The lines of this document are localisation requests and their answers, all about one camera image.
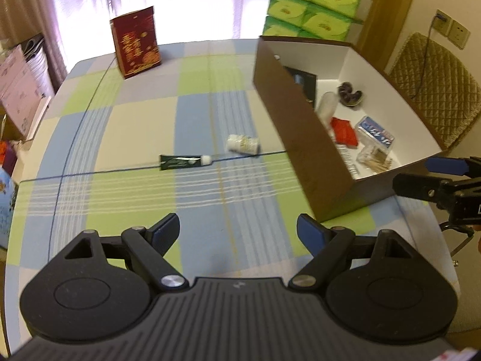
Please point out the white stacked bags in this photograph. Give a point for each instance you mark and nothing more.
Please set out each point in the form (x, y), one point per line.
(39, 64)

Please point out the purple bag with orange item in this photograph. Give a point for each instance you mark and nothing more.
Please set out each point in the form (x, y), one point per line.
(6, 158)

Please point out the stack of green tissue packs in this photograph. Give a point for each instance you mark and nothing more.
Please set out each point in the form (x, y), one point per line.
(315, 3)

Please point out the small white bottle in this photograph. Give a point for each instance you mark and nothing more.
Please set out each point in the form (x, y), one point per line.
(243, 144)

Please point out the large brown cardboard box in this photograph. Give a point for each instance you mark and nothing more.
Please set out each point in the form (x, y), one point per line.
(297, 139)

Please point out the quilted tan chair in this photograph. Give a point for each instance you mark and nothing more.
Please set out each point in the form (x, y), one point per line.
(439, 90)

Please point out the pale purple curtain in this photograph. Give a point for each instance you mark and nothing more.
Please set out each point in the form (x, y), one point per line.
(75, 0)

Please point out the white plastic lettered clip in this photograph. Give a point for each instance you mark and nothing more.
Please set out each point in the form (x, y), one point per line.
(348, 160)

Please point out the dark red gift box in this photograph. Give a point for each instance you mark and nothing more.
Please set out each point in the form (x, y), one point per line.
(136, 43)

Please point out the clear toothpick box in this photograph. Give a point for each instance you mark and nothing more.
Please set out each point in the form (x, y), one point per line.
(374, 160)

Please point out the light blue carton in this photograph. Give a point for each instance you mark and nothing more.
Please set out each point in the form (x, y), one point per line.
(7, 210)

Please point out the clear plastic cup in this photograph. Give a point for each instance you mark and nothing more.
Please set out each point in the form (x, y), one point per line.
(326, 106)

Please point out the pink cardboard carton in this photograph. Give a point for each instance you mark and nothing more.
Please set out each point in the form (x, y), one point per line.
(18, 90)

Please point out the white wall socket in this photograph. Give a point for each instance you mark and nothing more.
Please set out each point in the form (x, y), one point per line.
(443, 22)
(460, 34)

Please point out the dark green tube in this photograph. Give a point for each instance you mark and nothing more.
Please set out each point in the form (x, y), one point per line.
(176, 162)

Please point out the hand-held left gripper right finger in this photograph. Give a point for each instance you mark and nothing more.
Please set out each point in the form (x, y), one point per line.
(310, 231)

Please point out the black product box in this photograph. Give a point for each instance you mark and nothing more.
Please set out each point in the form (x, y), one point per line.
(302, 84)

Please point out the plaid cloth covered desktop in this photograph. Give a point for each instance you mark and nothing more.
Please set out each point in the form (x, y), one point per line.
(131, 128)

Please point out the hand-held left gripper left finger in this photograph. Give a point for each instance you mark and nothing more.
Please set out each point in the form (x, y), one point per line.
(167, 229)

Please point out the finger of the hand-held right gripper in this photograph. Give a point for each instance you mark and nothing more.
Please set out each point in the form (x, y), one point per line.
(445, 166)
(417, 188)

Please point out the blue card case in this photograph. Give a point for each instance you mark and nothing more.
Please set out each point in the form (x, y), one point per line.
(375, 131)

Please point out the red packet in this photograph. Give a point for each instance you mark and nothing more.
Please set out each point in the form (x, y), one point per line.
(344, 131)

